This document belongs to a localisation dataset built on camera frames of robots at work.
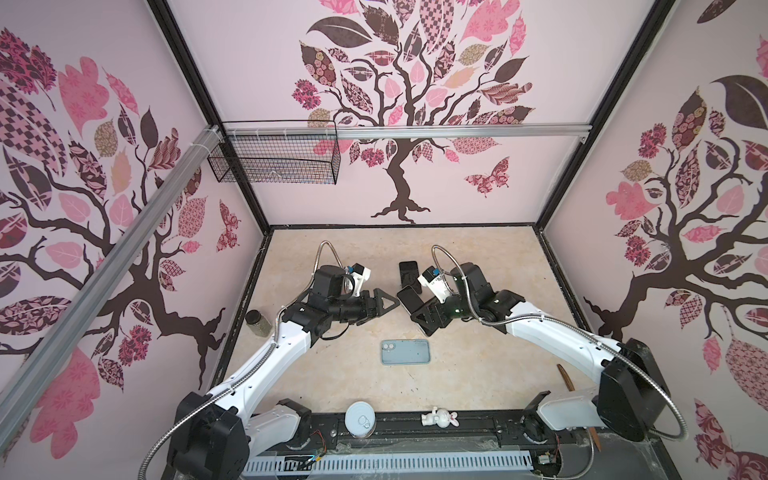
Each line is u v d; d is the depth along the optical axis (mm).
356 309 674
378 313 657
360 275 726
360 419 710
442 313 710
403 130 923
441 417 731
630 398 408
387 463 699
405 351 878
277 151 949
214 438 384
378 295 681
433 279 711
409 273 1043
